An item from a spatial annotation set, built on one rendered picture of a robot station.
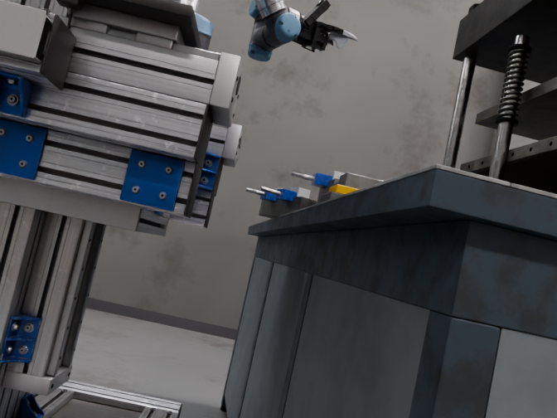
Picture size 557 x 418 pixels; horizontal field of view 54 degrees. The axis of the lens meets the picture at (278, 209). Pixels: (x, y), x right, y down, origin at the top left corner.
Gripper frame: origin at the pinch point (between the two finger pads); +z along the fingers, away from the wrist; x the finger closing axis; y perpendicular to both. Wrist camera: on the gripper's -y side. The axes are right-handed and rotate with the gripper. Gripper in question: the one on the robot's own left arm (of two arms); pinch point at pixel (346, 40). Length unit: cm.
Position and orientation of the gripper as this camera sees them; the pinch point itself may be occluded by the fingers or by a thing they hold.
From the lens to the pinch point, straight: 195.1
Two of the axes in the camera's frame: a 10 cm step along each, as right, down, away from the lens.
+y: -2.8, 9.6, 0.3
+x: 4.5, 1.6, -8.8
